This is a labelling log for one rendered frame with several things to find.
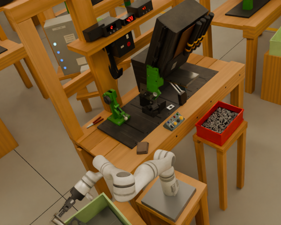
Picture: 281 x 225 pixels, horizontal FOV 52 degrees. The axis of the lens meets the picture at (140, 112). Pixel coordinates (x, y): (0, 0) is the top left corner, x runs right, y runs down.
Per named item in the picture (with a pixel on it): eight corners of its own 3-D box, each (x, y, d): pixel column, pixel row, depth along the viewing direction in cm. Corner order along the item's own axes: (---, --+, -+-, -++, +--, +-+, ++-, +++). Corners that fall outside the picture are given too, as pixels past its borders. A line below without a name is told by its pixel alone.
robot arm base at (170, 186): (180, 185, 175) (177, 168, 164) (173, 198, 169) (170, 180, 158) (167, 181, 179) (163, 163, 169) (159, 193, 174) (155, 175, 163)
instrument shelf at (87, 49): (173, 4, 235) (172, -1, 232) (88, 57, 193) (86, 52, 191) (150, 2, 250) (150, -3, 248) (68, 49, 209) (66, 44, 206)
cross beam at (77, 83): (173, 27, 277) (172, 18, 271) (64, 100, 217) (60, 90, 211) (169, 26, 280) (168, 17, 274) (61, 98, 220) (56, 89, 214)
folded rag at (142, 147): (138, 144, 206) (137, 141, 205) (149, 143, 205) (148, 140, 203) (136, 154, 199) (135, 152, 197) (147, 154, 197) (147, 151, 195)
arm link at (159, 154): (150, 157, 153) (155, 177, 164) (166, 161, 148) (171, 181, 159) (157, 145, 159) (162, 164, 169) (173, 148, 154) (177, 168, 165)
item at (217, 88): (245, 77, 265) (245, 64, 255) (130, 190, 196) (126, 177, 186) (231, 74, 274) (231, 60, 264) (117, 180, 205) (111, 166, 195)
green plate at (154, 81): (164, 90, 223) (165, 65, 213) (157, 94, 219) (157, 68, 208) (153, 86, 231) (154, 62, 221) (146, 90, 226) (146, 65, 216)
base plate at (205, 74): (219, 73, 256) (219, 71, 255) (133, 150, 206) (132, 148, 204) (181, 62, 283) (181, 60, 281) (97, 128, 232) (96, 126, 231)
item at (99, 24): (107, 32, 203) (104, 23, 199) (91, 42, 196) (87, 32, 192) (101, 31, 208) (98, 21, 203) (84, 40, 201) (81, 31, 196)
